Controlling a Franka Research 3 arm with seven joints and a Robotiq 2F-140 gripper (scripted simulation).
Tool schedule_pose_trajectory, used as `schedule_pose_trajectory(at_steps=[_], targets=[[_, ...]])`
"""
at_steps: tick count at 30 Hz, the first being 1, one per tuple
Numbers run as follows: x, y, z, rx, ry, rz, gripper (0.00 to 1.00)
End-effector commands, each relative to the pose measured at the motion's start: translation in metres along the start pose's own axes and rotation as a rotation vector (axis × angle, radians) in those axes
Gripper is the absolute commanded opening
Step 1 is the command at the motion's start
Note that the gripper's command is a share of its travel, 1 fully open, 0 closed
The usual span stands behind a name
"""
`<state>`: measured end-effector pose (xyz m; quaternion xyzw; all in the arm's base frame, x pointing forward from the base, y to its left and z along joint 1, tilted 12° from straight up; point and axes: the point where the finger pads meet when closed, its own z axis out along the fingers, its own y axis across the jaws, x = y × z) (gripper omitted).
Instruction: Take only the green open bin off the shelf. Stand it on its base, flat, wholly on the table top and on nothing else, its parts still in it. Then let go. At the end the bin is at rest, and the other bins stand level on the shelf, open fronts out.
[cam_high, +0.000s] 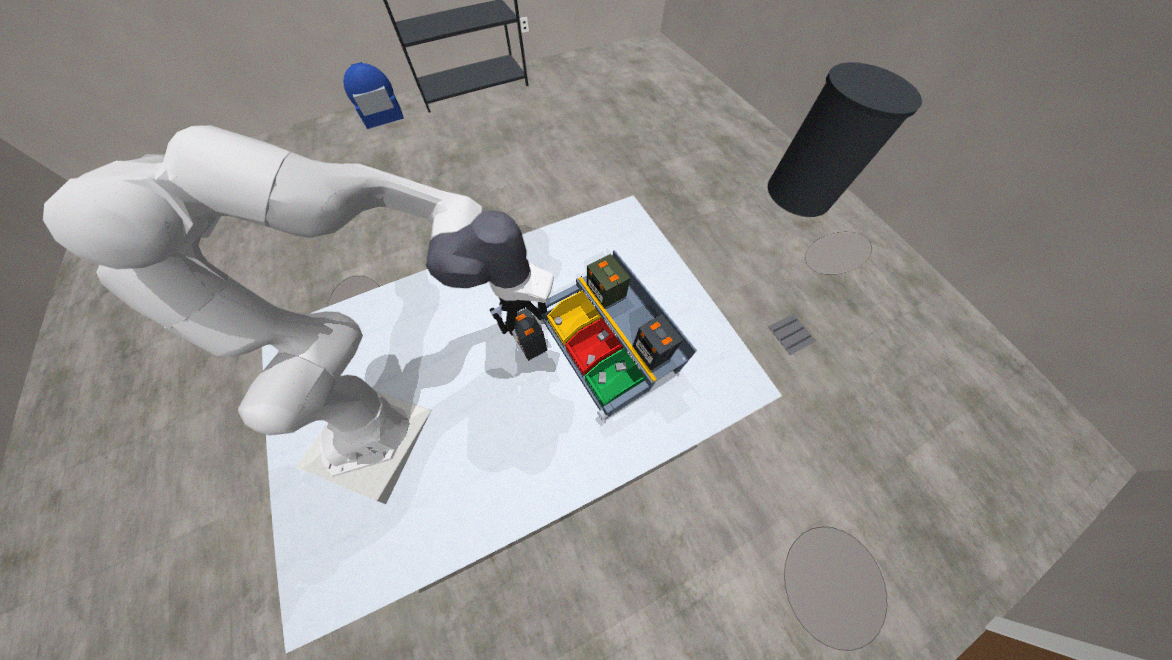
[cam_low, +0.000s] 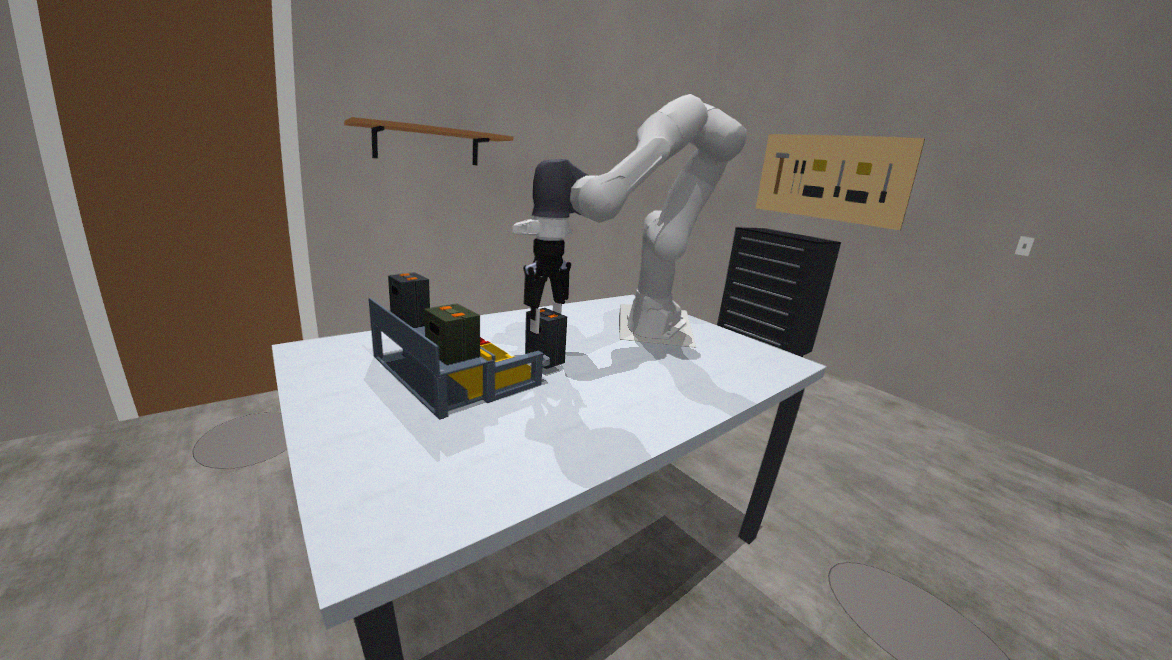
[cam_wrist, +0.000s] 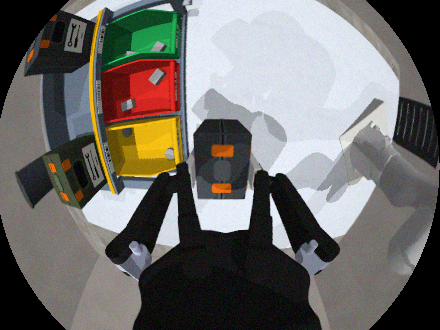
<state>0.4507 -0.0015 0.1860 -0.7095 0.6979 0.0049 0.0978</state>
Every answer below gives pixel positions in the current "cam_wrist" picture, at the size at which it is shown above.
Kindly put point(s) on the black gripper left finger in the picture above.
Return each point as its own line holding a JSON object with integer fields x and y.
{"x": 131, "y": 249}

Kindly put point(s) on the red open bin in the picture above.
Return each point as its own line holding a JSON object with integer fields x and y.
{"x": 130, "y": 81}

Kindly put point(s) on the yellow flat bar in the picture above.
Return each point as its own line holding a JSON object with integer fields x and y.
{"x": 92, "y": 105}

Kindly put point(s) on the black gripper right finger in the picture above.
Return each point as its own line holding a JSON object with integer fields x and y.
{"x": 314, "y": 249}

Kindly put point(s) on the yellow open bin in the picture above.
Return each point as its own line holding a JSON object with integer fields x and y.
{"x": 143, "y": 153}

